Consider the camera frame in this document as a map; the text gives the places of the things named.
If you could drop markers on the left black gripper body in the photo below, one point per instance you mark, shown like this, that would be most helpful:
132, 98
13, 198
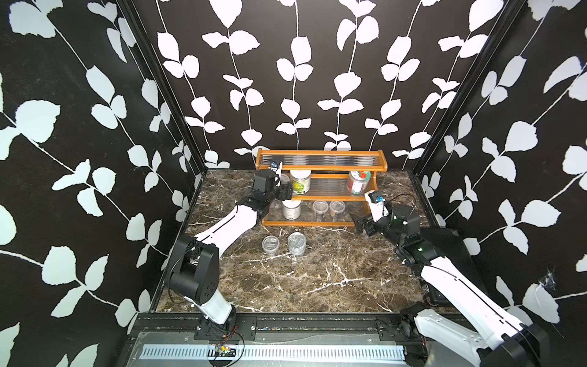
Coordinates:
280, 193

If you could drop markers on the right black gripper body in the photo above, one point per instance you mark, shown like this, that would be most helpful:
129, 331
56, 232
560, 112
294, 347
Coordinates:
384, 228

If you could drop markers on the white-lid green label jar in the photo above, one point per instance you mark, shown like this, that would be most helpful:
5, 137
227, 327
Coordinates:
301, 180

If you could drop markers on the clear jar purple label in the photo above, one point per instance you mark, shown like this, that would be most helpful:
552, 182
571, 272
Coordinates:
270, 245

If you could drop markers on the strawberry lid red jar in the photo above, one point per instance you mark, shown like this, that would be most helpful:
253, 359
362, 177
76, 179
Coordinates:
358, 181

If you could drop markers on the orange three-tier wooden shelf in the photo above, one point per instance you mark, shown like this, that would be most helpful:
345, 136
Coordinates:
329, 181

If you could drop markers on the clear tub orange label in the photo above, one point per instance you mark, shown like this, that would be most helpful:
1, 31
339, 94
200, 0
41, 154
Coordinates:
284, 179

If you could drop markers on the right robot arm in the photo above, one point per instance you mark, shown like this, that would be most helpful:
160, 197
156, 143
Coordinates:
496, 337

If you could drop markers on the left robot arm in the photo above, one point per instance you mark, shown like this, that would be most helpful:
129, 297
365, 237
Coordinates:
193, 270

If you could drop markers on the white-lid grey text can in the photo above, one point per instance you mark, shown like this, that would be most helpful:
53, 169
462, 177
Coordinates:
291, 209

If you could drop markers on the clear tub red label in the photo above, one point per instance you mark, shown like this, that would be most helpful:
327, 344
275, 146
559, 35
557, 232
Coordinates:
320, 210

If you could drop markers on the clear tub dark label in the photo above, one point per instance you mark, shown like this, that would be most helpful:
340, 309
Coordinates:
337, 210

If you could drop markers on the small green circuit board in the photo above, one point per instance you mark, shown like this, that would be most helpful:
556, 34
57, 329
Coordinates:
223, 352

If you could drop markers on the white perforated strip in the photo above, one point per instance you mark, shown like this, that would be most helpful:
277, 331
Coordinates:
289, 353

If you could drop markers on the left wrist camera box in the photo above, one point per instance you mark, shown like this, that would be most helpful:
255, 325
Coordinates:
276, 166

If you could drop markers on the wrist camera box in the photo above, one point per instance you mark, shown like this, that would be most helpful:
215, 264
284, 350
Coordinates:
377, 205
276, 166

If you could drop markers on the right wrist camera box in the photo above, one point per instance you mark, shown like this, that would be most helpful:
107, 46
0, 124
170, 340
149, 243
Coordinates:
377, 205

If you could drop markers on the black front mounting rail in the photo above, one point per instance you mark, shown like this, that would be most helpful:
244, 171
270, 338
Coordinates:
385, 326

